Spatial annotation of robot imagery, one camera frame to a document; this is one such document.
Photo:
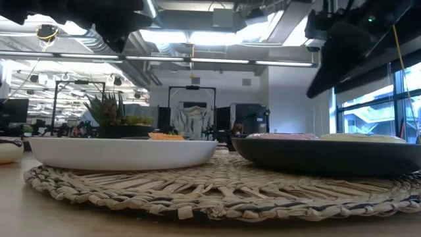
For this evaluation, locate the white frosted donut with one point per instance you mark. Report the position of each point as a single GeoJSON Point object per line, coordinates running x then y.
{"type": "Point", "coordinates": [361, 138]}

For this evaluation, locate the pink frosted donut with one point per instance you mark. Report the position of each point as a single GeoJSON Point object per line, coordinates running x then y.
{"type": "Point", "coordinates": [279, 136]}

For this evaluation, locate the orange frosted donut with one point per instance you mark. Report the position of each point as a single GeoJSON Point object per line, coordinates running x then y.
{"type": "Point", "coordinates": [166, 136]}

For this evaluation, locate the small bowl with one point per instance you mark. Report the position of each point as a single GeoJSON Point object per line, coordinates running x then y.
{"type": "Point", "coordinates": [9, 153]}

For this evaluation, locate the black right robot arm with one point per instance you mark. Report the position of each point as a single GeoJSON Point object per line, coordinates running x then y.
{"type": "Point", "coordinates": [385, 13]}

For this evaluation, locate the succulent plant in black pot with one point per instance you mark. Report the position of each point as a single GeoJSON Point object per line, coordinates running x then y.
{"type": "Point", "coordinates": [108, 113]}

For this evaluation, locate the long ceiling light bar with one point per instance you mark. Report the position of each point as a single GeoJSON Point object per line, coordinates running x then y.
{"type": "Point", "coordinates": [217, 61]}

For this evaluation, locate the black round plate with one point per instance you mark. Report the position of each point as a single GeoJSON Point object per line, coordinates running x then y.
{"type": "Point", "coordinates": [329, 156]}

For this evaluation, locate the black cabinet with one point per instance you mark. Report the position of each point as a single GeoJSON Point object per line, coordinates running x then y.
{"type": "Point", "coordinates": [250, 116]}

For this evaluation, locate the pale draped cloth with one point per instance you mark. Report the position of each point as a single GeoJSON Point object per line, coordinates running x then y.
{"type": "Point", "coordinates": [192, 120]}

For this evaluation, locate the white round plate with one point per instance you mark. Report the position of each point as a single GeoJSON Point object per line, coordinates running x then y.
{"type": "Point", "coordinates": [121, 154]}

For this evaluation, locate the black computer monitor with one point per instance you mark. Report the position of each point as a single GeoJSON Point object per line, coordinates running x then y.
{"type": "Point", "coordinates": [13, 110]}

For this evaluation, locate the small potted plant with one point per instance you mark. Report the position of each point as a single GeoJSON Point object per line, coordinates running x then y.
{"type": "Point", "coordinates": [27, 129]}

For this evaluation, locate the round woven straw placemat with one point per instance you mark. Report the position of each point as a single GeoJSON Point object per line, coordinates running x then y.
{"type": "Point", "coordinates": [223, 191]}

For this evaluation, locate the silver ventilation duct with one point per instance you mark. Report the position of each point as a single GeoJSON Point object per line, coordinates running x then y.
{"type": "Point", "coordinates": [95, 46]}

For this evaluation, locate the black camera stand frame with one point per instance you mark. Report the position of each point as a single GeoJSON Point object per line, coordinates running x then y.
{"type": "Point", "coordinates": [192, 87]}
{"type": "Point", "coordinates": [81, 82]}

